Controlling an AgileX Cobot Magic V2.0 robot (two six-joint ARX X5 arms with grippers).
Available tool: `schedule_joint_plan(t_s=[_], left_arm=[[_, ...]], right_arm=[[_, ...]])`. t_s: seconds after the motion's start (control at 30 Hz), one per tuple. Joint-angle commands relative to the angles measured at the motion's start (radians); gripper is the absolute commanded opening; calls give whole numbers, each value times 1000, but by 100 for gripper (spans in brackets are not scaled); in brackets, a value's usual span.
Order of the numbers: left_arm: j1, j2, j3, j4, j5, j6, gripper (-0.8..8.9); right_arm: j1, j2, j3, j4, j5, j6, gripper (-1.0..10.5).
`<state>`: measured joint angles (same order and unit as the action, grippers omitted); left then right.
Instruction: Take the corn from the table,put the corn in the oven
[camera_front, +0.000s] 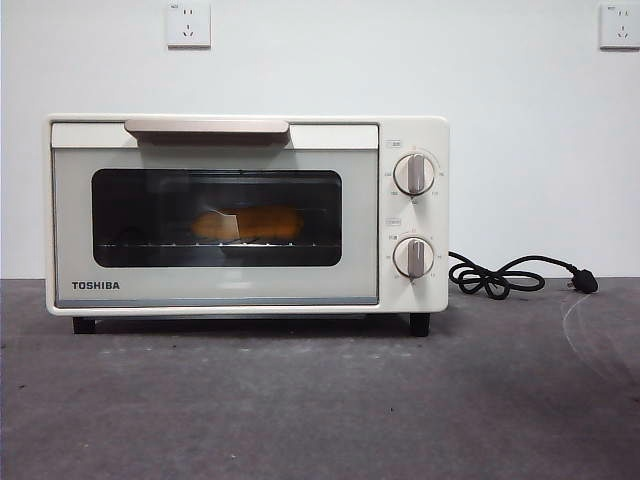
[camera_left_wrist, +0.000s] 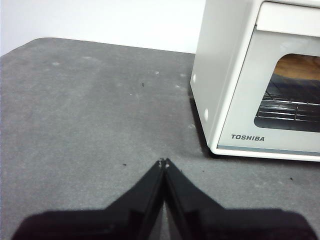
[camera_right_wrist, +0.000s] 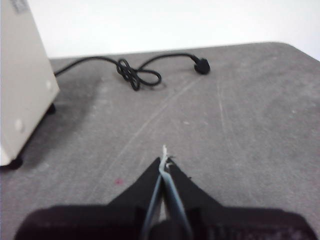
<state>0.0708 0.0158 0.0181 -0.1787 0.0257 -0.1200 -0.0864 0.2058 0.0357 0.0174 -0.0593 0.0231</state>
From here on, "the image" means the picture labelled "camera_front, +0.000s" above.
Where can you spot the yellow corn cob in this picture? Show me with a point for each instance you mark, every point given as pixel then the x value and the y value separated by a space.
pixel 270 222

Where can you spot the cream oven knob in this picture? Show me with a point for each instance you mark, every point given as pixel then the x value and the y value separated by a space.
pixel 413 257
pixel 413 174

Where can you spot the cream Toshiba toaster oven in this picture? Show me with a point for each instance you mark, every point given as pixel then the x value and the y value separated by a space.
pixel 420 130

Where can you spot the white wall socket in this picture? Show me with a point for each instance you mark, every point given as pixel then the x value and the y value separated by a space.
pixel 189 25
pixel 620 27

